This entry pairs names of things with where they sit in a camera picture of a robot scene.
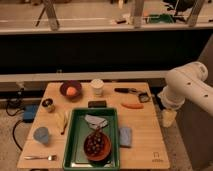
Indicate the blue sponge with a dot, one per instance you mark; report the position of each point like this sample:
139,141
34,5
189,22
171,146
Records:
125,134

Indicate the white towel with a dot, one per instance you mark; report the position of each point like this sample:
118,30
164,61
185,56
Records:
95,121

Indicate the dark grape bunch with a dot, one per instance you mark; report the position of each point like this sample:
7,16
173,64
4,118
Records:
94,143

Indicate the black handled tool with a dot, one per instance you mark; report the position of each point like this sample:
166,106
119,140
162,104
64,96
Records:
127,90

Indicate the white paper cup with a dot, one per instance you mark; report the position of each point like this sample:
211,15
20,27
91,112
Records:
97,87

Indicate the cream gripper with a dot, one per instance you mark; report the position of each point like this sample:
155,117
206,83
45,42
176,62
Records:
168,117

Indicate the orange peach fruit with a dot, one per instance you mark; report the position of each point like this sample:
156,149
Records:
71,91

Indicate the blue power box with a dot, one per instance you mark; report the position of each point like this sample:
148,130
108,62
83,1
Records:
30,113

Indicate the green plastic tray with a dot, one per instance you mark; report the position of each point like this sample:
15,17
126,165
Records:
74,156

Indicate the silver fork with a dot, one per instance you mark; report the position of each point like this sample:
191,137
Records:
49,158

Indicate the small can with dark lid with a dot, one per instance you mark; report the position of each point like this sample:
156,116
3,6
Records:
48,105

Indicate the orange bowl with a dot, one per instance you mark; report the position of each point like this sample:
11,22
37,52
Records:
104,152

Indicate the black rectangular box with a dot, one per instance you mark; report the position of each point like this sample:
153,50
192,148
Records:
97,104

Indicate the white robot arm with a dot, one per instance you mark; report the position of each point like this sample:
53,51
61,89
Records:
185,82

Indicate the blue translucent cup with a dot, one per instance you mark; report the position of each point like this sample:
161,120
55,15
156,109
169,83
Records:
41,135

